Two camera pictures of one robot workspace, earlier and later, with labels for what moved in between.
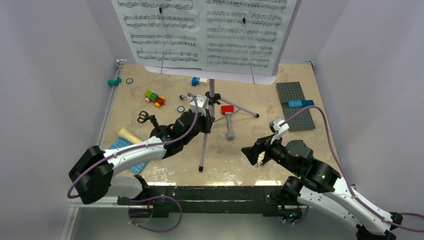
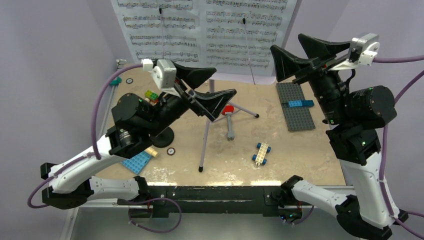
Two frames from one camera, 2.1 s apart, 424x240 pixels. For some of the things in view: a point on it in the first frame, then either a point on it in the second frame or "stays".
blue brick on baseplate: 300,103 stays
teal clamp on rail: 114,83 stays
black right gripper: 262,144 -> 316,49
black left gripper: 207,121 -> 195,77
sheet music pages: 181,31 stays
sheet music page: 243,36 stays
